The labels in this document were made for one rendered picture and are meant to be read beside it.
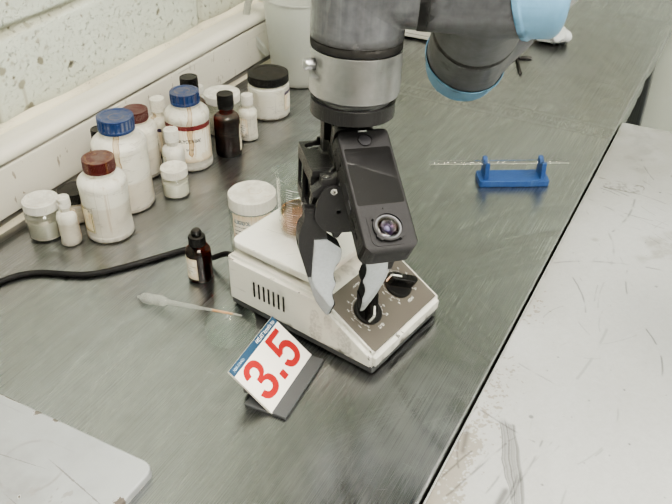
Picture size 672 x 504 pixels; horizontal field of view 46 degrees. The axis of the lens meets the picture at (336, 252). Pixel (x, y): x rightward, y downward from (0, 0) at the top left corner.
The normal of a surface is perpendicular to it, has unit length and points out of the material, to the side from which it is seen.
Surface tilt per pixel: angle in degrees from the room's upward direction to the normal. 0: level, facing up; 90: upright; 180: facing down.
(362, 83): 88
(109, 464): 0
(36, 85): 90
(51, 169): 90
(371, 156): 31
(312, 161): 3
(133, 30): 90
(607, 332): 0
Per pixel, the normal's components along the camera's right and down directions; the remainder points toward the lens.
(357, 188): 0.19, -0.43
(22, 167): 0.88, 0.27
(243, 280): -0.61, 0.45
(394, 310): 0.41, -0.53
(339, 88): -0.33, 0.50
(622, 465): 0.00, -0.82
